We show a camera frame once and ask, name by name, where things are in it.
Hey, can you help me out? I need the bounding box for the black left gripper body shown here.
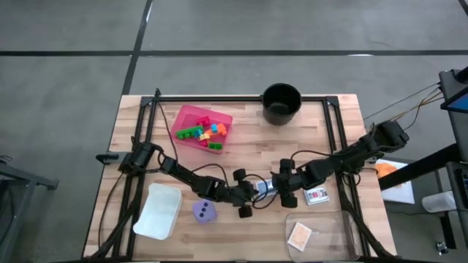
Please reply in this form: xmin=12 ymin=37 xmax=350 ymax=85
xmin=218 ymin=168 xmax=257 ymax=219

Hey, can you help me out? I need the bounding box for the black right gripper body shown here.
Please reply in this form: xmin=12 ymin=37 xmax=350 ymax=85
xmin=271 ymin=158 xmax=314 ymax=210

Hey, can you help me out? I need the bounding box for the blue playing card deck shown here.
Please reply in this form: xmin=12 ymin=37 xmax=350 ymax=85
xmin=255 ymin=178 xmax=276 ymax=197

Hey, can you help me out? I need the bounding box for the white wooden block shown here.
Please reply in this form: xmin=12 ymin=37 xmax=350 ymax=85
xmin=287 ymin=221 xmax=313 ymax=253

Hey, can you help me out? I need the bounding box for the long green toy brick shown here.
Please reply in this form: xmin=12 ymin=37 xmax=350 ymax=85
xmin=175 ymin=126 xmax=205 ymax=141

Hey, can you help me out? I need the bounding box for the white plastic bin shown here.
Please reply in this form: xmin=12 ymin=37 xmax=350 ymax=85
xmin=132 ymin=182 xmax=184 ymax=241

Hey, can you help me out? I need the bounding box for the red white card deck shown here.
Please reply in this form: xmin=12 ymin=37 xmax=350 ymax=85
xmin=303 ymin=184 xmax=331 ymax=206

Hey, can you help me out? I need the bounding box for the purple foam die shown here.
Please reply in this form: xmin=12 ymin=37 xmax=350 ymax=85
xmin=192 ymin=199 xmax=219 ymax=225

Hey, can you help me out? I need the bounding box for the clear plastic bin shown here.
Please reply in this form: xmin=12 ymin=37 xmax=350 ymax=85
xmin=284 ymin=210 xmax=363 ymax=262

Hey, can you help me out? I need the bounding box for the black round pot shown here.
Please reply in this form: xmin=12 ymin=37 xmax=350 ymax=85
xmin=261 ymin=83 xmax=303 ymax=126

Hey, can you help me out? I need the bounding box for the pink translucent plastic bin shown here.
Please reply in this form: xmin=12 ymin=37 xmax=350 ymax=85
xmin=170 ymin=104 xmax=234 ymax=155

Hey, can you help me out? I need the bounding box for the orange object on paper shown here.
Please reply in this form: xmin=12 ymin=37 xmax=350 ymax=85
xmin=375 ymin=162 xmax=400 ymax=180

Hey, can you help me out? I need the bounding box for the white paper sheet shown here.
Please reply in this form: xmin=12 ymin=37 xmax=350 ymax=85
xmin=374 ymin=158 xmax=416 ymax=205

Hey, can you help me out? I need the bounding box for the black slanted beam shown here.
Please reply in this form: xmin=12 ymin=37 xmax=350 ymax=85
xmin=378 ymin=143 xmax=462 ymax=191

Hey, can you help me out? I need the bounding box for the white paper towel roll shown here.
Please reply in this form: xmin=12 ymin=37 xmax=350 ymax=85
xmin=421 ymin=190 xmax=458 ymax=214

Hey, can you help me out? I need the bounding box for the dark equipment box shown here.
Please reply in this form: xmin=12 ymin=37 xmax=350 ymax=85
xmin=445 ymin=161 xmax=468 ymax=220

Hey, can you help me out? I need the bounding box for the black equipment cart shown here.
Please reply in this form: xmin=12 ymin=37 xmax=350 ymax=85
xmin=438 ymin=67 xmax=468 ymax=164

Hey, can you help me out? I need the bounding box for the monitor with blue screen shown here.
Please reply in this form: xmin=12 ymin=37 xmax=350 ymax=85
xmin=439 ymin=85 xmax=468 ymax=114

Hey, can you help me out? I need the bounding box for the grey metal cart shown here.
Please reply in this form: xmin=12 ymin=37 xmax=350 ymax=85
xmin=0 ymin=159 xmax=60 ymax=263

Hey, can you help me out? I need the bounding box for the black right camera cable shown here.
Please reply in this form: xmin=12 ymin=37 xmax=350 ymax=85
xmin=290 ymin=148 xmax=343 ymax=164

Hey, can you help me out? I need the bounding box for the black camera cable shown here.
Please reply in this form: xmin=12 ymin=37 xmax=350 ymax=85
xmin=192 ymin=163 xmax=230 ymax=191
xmin=290 ymin=148 xmax=343 ymax=164

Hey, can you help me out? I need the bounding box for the black left camera cable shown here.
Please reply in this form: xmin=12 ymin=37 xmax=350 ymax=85
xmin=192 ymin=163 xmax=230 ymax=191

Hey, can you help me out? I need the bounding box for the black metal table frame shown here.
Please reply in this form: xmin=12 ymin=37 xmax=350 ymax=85
xmin=87 ymin=87 xmax=398 ymax=262

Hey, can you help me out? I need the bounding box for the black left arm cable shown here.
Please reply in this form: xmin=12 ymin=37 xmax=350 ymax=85
xmin=156 ymin=95 xmax=180 ymax=164

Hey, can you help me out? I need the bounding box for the black cable beside frame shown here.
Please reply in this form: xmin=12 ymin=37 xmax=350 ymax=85
xmin=97 ymin=171 xmax=125 ymax=250

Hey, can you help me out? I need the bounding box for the grey tether cable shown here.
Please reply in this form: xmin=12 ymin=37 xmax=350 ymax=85
xmin=363 ymin=83 xmax=439 ymax=121

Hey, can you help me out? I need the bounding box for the yellow tether cable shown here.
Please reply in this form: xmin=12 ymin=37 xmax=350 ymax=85
xmin=390 ymin=95 xmax=444 ymax=121

